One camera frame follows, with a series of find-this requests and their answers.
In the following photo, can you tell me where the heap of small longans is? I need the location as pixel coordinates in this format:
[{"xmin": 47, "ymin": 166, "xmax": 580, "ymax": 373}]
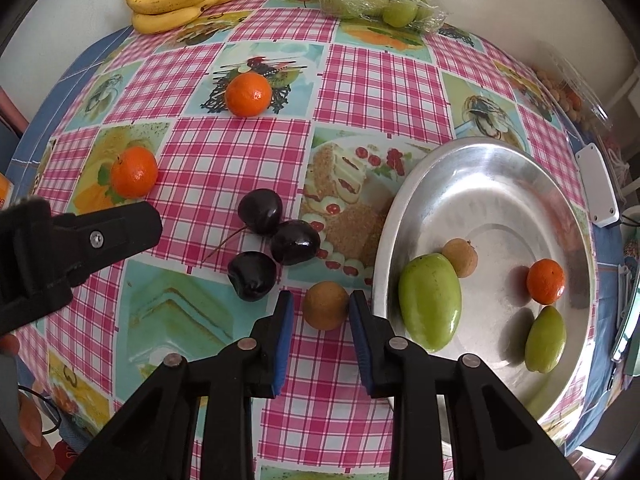
[{"xmin": 537, "ymin": 70, "xmax": 586, "ymax": 123}]

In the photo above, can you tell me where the clear plastic clamshell box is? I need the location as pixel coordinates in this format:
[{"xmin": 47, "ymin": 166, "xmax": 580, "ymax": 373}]
[{"xmin": 532, "ymin": 42, "xmax": 616, "ymax": 133}]

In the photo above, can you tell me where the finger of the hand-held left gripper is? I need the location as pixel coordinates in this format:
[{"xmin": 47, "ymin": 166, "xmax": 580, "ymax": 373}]
[{"xmin": 50, "ymin": 201, "xmax": 163, "ymax": 273}]

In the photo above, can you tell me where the small green mango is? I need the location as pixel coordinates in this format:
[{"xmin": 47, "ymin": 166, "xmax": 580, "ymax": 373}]
[{"xmin": 524, "ymin": 305, "xmax": 568, "ymax": 374}]

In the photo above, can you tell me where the dark plum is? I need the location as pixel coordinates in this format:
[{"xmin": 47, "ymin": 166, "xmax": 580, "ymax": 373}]
[
  {"xmin": 227, "ymin": 251, "xmax": 277, "ymax": 303},
  {"xmin": 270, "ymin": 220, "xmax": 322, "ymax": 267}
]

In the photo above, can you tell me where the large green mango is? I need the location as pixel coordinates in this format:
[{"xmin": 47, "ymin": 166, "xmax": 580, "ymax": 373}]
[{"xmin": 398, "ymin": 253, "xmax": 463, "ymax": 353}]

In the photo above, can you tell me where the brown longan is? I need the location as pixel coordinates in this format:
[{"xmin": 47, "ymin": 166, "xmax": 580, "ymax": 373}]
[
  {"xmin": 303, "ymin": 281, "xmax": 350, "ymax": 331},
  {"xmin": 442, "ymin": 238, "xmax": 479, "ymax": 279}
]

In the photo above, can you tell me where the orange tangerine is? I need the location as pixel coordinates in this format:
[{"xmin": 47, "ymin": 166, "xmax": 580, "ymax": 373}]
[
  {"xmin": 225, "ymin": 72, "xmax": 273, "ymax": 117},
  {"xmin": 110, "ymin": 146, "xmax": 159, "ymax": 199},
  {"xmin": 526, "ymin": 258, "xmax": 566, "ymax": 305}
]

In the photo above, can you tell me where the dark plum bottom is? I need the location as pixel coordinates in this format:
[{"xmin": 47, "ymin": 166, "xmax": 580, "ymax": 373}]
[{"xmin": 227, "ymin": 251, "xmax": 277, "ymax": 303}]

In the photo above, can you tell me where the pink checked tablecloth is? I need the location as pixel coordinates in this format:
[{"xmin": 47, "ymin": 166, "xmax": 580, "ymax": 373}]
[{"xmin": 10, "ymin": 0, "xmax": 601, "ymax": 480}]

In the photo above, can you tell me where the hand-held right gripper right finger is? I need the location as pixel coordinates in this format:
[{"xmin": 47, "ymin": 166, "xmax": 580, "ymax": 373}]
[{"xmin": 348, "ymin": 290, "xmax": 581, "ymax": 480}]

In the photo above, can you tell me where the white chair frame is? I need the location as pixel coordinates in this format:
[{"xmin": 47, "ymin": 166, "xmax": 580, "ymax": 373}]
[{"xmin": 607, "ymin": 62, "xmax": 640, "ymax": 116}]

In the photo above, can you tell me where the pink board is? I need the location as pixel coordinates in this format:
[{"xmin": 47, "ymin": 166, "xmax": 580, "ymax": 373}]
[{"xmin": 0, "ymin": 85, "xmax": 31, "ymax": 136}]

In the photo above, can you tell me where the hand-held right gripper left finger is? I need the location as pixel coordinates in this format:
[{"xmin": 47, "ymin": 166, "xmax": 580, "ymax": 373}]
[{"xmin": 62, "ymin": 290, "xmax": 296, "ymax": 480}]

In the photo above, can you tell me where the person's left hand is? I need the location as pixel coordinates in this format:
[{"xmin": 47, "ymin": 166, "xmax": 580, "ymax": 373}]
[{"xmin": 0, "ymin": 334, "xmax": 66, "ymax": 480}]

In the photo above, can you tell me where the white power box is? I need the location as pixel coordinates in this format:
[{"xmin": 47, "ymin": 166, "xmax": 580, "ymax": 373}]
[{"xmin": 575, "ymin": 142, "xmax": 621, "ymax": 227}]

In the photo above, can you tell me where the dark cherry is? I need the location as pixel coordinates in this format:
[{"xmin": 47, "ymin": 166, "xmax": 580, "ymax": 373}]
[{"xmin": 237, "ymin": 188, "xmax": 284, "ymax": 235}]

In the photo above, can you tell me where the round metal plate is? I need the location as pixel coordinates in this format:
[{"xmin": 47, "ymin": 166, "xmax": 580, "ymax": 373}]
[{"xmin": 372, "ymin": 136, "xmax": 596, "ymax": 423}]

